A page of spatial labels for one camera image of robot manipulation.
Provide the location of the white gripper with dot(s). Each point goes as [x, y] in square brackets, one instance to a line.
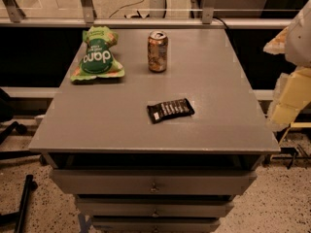
[299, 40]

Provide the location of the black rxbar chocolate bar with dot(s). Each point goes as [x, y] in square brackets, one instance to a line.
[169, 110]

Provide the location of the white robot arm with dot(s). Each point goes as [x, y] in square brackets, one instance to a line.
[298, 40]

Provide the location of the orange soda can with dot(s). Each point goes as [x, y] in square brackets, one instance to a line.
[157, 51]

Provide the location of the grey drawer cabinet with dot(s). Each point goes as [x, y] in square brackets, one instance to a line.
[179, 175]

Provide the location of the green snack bag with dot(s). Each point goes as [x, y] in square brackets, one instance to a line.
[98, 62]

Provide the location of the black office chair base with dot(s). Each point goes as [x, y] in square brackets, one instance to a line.
[7, 113]

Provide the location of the black metal stand leg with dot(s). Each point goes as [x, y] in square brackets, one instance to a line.
[17, 219]

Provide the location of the yellow metal frame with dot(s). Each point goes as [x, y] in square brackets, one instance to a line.
[291, 149]

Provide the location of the grey metal window rail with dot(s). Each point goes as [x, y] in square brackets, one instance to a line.
[149, 13]

